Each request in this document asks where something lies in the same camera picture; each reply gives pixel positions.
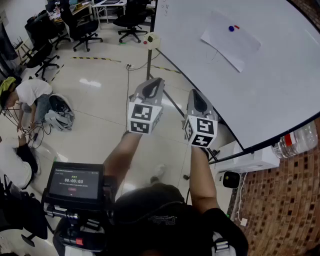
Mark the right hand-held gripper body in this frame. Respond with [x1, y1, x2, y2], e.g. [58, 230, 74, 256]
[183, 112, 220, 149]

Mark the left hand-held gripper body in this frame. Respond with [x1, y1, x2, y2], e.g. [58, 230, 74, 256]
[126, 96, 164, 135]

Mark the large white whiteboard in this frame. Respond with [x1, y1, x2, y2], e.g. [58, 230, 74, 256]
[153, 0, 320, 151]

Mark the white paper sheet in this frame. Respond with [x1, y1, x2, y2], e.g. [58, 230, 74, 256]
[200, 10, 262, 73]

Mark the person's right forearm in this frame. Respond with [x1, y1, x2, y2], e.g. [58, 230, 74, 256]
[188, 146, 219, 215]

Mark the person's left forearm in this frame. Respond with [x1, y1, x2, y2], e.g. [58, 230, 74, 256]
[103, 131, 143, 198]

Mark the yellow black striped floor tape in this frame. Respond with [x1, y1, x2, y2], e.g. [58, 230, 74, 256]
[149, 64, 182, 75]
[70, 56, 122, 63]

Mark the beige box with red button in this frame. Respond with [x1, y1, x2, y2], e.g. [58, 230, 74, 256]
[143, 31, 161, 50]

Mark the white floor appliance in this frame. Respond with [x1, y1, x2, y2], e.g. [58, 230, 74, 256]
[214, 141, 280, 175]

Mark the white device with black face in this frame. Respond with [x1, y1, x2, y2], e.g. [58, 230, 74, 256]
[215, 171, 241, 189]

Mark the white rounded machine shell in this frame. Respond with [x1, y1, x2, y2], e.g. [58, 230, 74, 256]
[44, 93, 75, 132]

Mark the clear plastic water jug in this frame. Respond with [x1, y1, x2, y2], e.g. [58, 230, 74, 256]
[271, 121, 319, 159]

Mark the black chest-mounted monitor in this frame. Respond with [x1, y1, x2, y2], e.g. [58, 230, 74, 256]
[46, 161, 105, 205]

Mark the wooden top desk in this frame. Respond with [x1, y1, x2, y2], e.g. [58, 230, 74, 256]
[46, 1, 94, 26]

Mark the person's black shirt torso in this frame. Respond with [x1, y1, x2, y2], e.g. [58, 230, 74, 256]
[107, 183, 250, 256]

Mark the thin white cable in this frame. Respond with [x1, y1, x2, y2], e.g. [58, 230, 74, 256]
[236, 171, 249, 222]

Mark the white metal-frame desk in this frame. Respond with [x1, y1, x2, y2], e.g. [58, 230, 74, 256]
[92, 0, 128, 25]

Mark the grey backpack strap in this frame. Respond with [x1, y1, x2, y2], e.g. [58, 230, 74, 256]
[211, 231, 231, 256]

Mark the black monitor mount rig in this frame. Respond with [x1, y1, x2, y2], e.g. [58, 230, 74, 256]
[43, 202, 116, 253]

